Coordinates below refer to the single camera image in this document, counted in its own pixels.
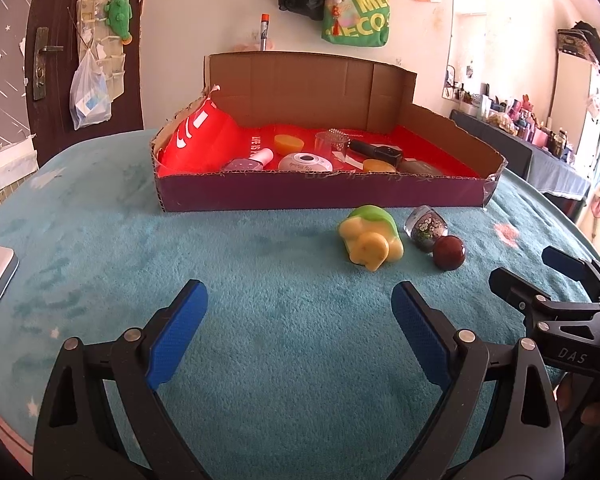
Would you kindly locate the door handle plate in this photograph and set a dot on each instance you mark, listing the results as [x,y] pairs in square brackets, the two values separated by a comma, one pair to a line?
[42,50]

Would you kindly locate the pink nail polish bottle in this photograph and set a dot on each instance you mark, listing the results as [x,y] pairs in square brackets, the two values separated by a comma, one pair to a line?
[257,161]

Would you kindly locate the glass flower paperweight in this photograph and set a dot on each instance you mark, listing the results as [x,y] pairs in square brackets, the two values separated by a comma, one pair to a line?
[424,226]

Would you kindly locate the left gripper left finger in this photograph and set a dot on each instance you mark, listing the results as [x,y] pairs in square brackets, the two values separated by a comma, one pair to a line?
[76,436]

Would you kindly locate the green yellow turtle toy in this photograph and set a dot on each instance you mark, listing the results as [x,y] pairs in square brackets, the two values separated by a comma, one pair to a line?
[371,237]

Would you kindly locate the orange round soap disc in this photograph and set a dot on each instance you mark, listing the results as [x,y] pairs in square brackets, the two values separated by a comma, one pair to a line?
[377,166]

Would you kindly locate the orange capped tube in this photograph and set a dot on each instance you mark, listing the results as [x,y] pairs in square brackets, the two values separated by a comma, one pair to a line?
[265,21]

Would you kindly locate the cosmetics clutter on desk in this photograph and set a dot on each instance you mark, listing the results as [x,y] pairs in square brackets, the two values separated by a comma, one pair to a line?
[517,119]

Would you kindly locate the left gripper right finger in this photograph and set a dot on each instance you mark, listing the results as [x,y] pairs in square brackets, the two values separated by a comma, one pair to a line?
[521,436]

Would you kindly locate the green crocodile plush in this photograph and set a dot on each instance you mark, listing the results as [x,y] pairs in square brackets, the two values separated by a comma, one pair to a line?
[118,17]

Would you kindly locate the white plastic bag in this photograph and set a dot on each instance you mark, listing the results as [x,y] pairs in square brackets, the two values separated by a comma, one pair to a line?
[89,100]

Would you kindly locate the teal fluffy blanket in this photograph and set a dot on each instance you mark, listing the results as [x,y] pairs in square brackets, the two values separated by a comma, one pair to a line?
[299,369]

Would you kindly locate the pink round mini camera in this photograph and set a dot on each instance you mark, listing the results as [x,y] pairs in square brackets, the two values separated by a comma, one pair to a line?
[304,162]

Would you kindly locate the green tote bag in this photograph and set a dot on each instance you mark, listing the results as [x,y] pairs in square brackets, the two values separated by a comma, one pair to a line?
[357,23]

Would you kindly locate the brown earbuds case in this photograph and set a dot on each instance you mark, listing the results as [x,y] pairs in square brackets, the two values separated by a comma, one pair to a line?
[418,168]

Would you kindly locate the dark red ball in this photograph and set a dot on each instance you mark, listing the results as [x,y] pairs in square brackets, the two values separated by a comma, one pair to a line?
[449,253]

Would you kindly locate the red Miniso bag liner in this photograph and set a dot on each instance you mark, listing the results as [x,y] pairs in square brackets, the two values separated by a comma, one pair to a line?
[208,141]

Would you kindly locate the gold beaded cylinder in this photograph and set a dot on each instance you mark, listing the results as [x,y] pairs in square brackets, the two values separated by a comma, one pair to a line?
[331,144]

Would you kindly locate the beige hanging organizer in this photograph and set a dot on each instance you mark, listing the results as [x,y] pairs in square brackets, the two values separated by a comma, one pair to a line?
[95,34]

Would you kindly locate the dark brown door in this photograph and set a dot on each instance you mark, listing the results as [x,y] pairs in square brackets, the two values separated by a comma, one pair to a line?
[49,119]

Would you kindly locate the cardboard box tray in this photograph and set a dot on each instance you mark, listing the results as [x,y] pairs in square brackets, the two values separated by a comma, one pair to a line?
[312,90]

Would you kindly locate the dark cloth covered desk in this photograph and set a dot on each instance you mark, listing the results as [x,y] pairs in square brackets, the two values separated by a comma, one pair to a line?
[552,177]

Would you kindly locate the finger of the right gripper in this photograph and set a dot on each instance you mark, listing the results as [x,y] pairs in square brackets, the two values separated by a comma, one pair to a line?
[587,273]
[529,300]

